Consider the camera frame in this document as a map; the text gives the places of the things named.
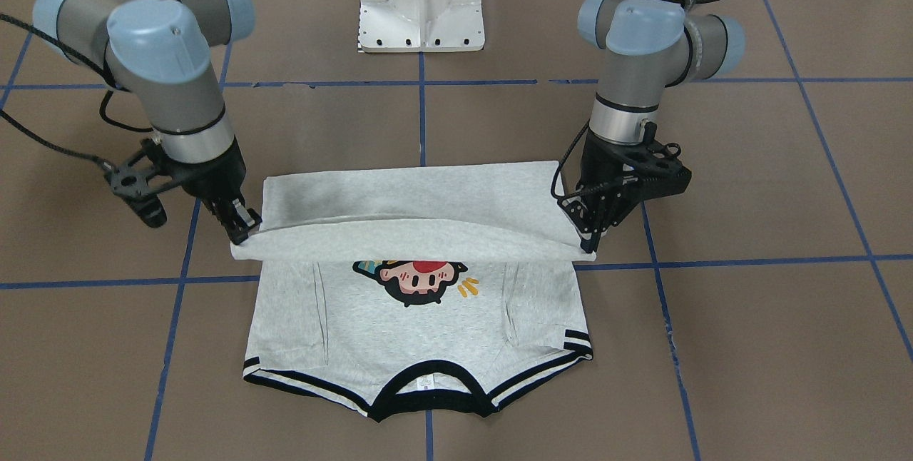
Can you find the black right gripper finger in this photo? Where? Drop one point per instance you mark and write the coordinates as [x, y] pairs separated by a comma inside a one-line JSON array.
[[237, 219]]

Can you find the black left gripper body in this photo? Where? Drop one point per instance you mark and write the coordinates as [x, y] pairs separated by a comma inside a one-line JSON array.
[[594, 165]]

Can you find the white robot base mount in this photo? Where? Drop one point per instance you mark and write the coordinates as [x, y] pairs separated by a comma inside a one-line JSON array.
[[426, 26]]

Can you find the grey cartoon print t-shirt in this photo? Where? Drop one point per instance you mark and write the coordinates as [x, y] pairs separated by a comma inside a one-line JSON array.
[[414, 289]]

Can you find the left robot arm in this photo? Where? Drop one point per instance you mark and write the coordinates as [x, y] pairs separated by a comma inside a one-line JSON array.
[[650, 46]]

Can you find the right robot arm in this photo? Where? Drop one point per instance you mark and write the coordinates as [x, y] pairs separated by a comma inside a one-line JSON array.
[[160, 51]]

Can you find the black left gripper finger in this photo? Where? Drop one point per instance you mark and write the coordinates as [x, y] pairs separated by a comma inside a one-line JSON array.
[[591, 232]]

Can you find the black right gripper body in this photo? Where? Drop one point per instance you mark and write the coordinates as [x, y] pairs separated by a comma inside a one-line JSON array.
[[211, 180]]

